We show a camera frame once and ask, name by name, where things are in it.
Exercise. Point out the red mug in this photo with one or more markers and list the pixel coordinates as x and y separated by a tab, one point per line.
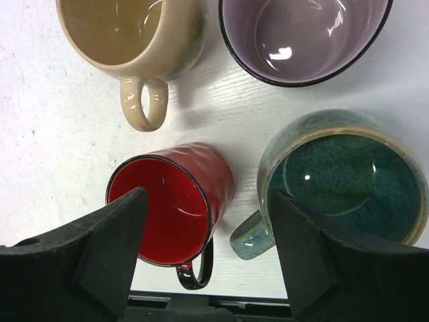
189	188

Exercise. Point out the cream mug with blue drips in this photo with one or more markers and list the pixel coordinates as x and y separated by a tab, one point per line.
144	44

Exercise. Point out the lavender mug with black handle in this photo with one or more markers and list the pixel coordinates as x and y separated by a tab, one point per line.
300	43

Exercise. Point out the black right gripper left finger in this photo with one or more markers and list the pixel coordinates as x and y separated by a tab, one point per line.
81	271

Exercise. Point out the teal green mug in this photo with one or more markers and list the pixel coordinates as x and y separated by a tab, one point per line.
347	166

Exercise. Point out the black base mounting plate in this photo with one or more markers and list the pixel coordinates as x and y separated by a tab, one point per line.
162	306

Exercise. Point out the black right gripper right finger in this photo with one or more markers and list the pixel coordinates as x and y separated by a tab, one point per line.
333	272

